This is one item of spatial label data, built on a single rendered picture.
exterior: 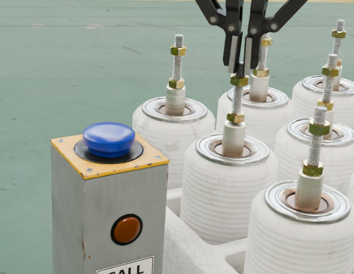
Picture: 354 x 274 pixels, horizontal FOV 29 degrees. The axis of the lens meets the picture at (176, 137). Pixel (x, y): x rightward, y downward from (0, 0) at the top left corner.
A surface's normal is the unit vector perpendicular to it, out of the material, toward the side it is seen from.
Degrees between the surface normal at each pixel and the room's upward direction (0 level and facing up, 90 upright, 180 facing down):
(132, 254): 90
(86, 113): 0
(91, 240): 90
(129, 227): 87
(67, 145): 0
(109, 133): 0
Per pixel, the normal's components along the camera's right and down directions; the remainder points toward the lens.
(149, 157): 0.06, -0.92
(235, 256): 0.50, 0.37
